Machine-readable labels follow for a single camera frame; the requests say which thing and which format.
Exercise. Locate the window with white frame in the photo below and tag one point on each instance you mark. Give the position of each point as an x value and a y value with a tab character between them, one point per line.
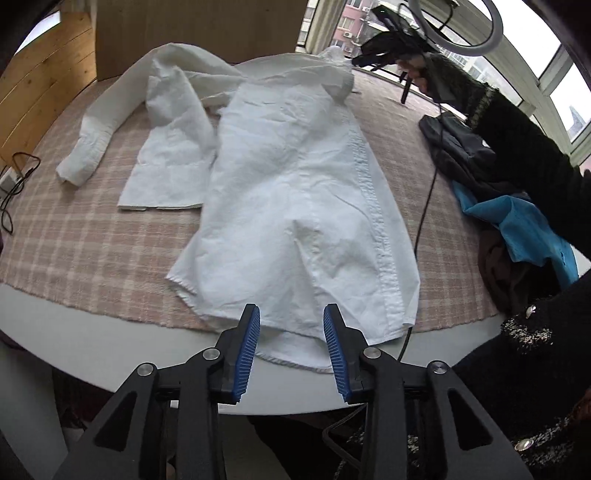
549	55

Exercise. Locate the person's right hand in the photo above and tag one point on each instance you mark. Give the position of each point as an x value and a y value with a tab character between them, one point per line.
419	76

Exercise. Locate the brown garment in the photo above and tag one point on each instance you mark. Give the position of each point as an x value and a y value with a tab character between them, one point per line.
501	272

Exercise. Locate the white power strip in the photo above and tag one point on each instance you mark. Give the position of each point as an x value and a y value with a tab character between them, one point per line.
5	182

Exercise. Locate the white shirt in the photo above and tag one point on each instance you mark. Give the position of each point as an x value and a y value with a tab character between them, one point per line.
295	184

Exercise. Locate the light wooden cabinet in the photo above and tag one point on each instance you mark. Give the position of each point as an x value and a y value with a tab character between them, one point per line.
198	27

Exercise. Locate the dark grey garment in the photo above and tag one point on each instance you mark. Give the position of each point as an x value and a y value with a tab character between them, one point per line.
466	152

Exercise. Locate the blue garment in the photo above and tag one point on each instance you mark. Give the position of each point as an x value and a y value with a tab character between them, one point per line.
526	226

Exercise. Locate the person's right forearm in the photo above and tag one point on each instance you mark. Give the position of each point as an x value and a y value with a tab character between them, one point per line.
517	143

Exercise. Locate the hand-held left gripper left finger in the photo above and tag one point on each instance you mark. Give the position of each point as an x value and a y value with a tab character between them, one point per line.
247	355

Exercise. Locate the person's black sweater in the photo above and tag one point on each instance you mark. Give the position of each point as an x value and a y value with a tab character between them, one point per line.
521	383

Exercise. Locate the pink plaid tablecloth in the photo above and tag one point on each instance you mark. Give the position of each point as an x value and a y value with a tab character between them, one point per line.
92	249

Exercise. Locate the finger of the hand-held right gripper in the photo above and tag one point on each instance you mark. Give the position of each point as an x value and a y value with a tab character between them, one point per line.
371	59

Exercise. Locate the wooden plank panel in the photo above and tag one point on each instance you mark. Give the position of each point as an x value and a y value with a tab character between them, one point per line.
51	69

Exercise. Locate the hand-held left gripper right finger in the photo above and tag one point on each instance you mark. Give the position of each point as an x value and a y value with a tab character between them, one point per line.
336	355

